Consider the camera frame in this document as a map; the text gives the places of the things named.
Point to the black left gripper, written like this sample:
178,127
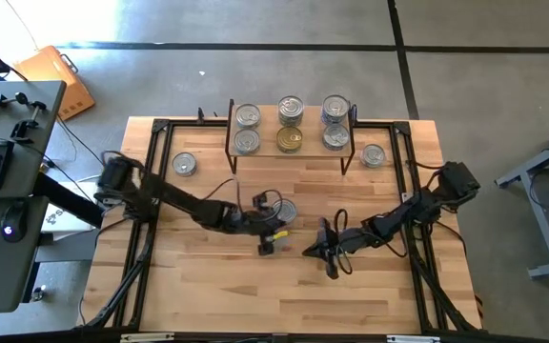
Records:
255,224

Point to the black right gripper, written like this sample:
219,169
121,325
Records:
339,240

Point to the silver-lid yellow-blue tuna can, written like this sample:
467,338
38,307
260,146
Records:
288,209
248,115
373,155
246,141

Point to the gold-lid green-label tuna can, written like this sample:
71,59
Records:
291,124
289,139

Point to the silver-lid blue-white tuna can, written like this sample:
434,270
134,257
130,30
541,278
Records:
335,122
335,106
184,164
336,137

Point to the silver-lid green-label tuna can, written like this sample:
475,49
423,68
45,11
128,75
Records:
291,107

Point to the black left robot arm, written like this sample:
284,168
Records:
184,202

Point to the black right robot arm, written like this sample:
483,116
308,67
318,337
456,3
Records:
398,216

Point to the black desk crossbar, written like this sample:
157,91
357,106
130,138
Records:
65,197

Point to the white box with logo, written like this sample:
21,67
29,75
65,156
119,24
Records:
60,221

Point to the orange carrying case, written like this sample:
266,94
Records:
60,81

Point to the black computer mouse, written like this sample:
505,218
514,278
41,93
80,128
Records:
13,220

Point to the large black desk clamp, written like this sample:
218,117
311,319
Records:
22,128

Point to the wooden shelf with black frame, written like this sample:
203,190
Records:
268,129

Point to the silver table edge bracket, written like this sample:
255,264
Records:
146,337
412,338

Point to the black aluminium table frame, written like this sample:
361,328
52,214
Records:
193,123

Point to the grey metal desk frame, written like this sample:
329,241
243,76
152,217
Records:
543,228

